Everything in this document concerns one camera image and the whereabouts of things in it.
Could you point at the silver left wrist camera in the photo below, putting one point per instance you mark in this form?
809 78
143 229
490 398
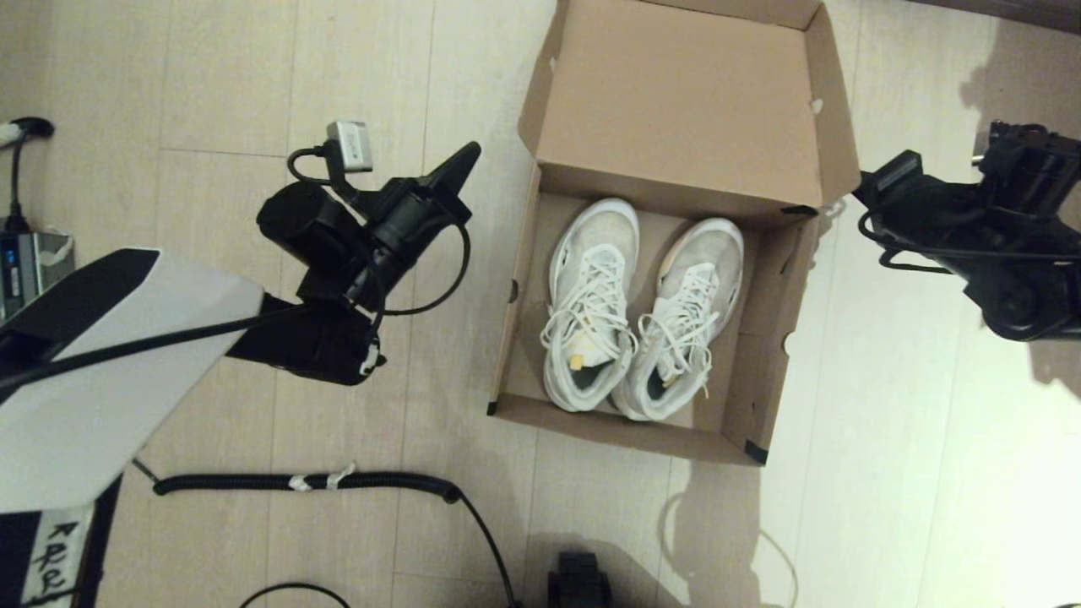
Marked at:
350 146

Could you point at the brown cardboard shoe box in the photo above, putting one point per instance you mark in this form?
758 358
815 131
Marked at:
684 101

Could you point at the grey power supply box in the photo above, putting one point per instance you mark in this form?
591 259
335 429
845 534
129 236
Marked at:
34 262

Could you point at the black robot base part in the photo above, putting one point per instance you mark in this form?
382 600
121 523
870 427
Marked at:
578 583

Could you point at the white tape strip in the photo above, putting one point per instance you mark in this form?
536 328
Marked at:
338 477

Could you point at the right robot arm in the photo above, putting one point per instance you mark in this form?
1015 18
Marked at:
1030 270

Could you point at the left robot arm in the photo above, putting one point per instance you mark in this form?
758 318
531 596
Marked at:
110 380

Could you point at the dark wooden furniture edge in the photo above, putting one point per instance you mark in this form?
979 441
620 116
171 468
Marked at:
1013 10

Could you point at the white grey sneaker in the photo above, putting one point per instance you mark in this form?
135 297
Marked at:
697 295

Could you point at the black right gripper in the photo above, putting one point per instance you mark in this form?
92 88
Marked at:
920 211

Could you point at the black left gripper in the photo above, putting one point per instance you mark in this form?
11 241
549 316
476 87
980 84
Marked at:
414 219

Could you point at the white sneaker with black logo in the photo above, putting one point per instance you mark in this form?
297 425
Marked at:
591 295

